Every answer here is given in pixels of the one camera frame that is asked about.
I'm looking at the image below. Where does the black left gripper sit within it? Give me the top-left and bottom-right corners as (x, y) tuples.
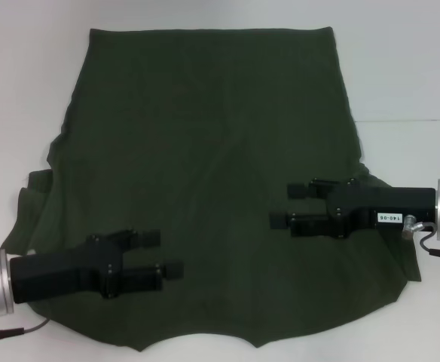
(9, 228), (185, 305)

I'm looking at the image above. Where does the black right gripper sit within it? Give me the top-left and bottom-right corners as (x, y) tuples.
(269, 177), (438, 240)

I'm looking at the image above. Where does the dark green shirt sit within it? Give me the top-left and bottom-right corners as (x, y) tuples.
(2, 25), (434, 343)

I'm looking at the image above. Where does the left arm grey cable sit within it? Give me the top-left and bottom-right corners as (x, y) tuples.
(0, 315), (52, 345)

